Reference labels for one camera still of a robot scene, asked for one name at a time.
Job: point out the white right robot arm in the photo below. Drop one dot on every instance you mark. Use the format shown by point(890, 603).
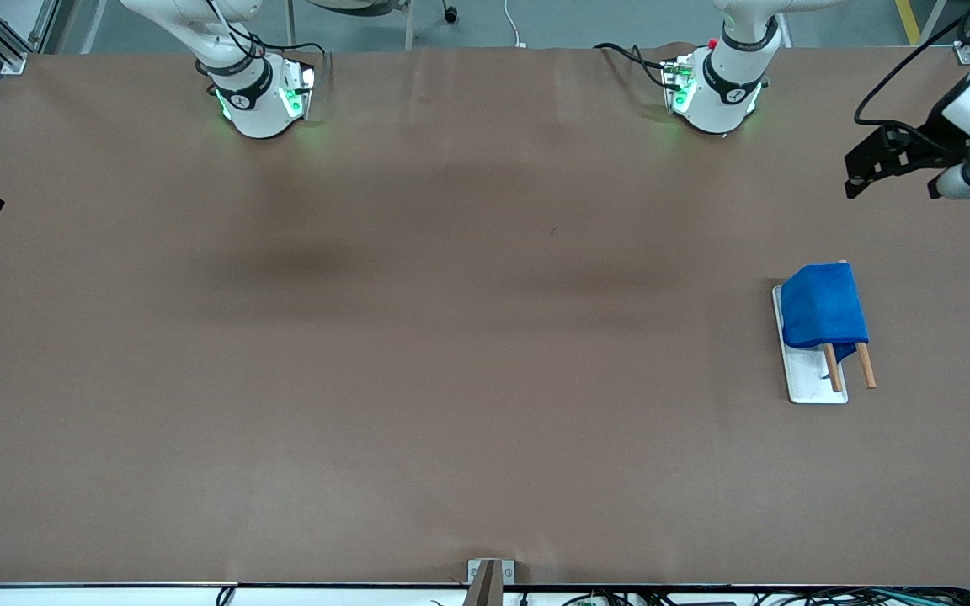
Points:
point(253, 109)

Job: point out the brown table cover sheet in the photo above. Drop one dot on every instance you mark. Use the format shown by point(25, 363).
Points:
point(485, 421)

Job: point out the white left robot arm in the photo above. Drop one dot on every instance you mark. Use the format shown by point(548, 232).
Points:
point(716, 101)

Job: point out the chair with caster wheels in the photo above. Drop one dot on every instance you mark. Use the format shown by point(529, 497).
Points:
point(450, 14)

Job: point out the grey metal mount bracket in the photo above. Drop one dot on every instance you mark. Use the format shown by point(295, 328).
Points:
point(489, 572)

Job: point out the blue microfibre towel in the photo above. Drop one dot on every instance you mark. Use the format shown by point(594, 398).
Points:
point(826, 307)

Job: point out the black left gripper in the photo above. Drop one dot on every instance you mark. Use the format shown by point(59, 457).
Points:
point(933, 137)

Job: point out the white towel rack wooden bars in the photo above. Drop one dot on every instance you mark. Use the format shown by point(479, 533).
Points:
point(805, 379)

